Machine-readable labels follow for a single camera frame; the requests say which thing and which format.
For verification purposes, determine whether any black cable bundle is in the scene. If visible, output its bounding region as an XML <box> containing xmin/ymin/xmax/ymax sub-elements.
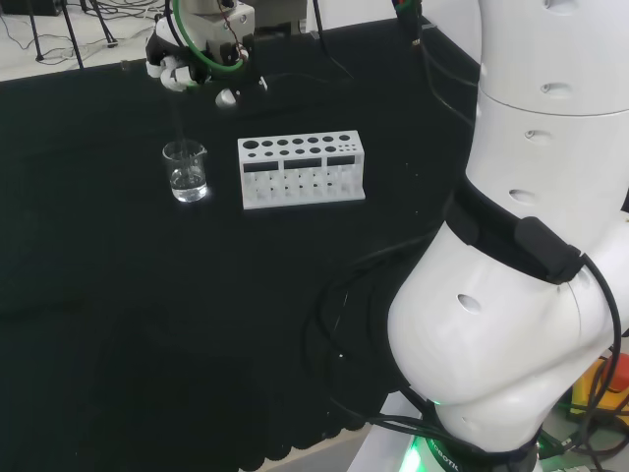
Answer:
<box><xmin>303</xmin><ymin>234</ymin><xmax>446</xmax><ymax>446</ymax></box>

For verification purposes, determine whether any yellow stop button box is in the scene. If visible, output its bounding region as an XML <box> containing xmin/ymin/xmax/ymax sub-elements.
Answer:
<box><xmin>569</xmin><ymin>351</ymin><xmax>629</xmax><ymax>422</ymax></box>

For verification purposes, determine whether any clear glass rod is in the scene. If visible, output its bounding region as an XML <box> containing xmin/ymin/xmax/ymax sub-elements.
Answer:
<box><xmin>171</xmin><ymin>88</ymin><xmax>188</xmax><ymax>151</ymax></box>

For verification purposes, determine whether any white test tube rack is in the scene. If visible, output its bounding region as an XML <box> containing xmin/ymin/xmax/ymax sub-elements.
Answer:
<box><xmin>237</xmin><ymin>130</ymin><xmax>368</xmax><ymax>211</ymax></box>

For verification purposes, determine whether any black tripod leg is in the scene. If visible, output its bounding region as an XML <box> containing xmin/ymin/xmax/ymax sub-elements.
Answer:
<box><xmin>27</xmin><ymin>0</ymin><xmax>46</xmax><ymax>63</ymax></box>
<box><xmin>92</xmin><ymin>0</ymin><xmax>118</xmax><ymax>49</ymax></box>
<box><xmin>59</xmin><ymin>0</ymin><xmax>86</xmax><ymax>70</ymax></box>

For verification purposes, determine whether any green cable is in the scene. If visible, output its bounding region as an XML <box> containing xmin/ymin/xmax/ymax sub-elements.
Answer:
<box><xmin>169</xmin><ymin>0</ymin><xmax>247</xmax><ymax>76</ymax></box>

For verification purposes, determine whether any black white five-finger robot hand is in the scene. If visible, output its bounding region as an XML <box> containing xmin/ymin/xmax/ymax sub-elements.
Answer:
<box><xmin>144</xmin><ymin>9</ymin><xmax>270</xmax><ymax>108</ymax></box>

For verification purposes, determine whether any black table cloth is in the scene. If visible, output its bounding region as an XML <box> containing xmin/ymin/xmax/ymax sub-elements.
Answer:
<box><xmin>0</xmin><ymin>22</ymin><xmax>486</xmax><ymax>472</ymax></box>

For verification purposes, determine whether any glass beaker with water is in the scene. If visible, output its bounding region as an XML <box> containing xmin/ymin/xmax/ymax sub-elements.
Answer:
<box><xmin>161</xmin><ymin>140</ymin><xmax>209</xmax><ymax>205</ymax></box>

